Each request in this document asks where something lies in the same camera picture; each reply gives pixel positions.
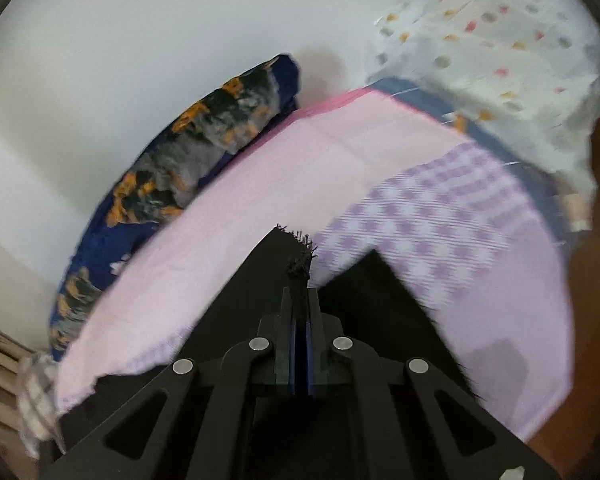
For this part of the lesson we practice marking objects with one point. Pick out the pink checked bed sheet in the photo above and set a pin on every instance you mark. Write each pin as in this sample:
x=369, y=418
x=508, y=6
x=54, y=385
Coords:
x=280, y=175

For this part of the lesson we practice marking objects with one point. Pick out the grey checked cloth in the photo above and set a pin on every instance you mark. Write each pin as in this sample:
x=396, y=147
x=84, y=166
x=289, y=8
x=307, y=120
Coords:
x=37, y=400

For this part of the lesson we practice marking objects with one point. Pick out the blue printed fleece blanket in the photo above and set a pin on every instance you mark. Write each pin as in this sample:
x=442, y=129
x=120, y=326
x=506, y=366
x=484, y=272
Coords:
x=95, y=230

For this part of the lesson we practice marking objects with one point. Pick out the white dotted cloth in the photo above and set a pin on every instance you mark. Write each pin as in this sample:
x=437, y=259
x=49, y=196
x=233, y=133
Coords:
x=480, y=60

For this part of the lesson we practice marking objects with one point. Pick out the black pants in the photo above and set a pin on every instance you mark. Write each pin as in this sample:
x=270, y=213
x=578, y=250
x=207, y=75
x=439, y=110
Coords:
x=260, y=280

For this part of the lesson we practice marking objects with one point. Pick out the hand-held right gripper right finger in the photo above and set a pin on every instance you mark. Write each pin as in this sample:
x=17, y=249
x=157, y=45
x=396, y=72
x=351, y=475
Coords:
x=308, y=356

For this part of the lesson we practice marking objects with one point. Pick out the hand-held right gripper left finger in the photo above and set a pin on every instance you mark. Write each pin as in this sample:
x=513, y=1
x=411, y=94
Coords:
x=293, y=356

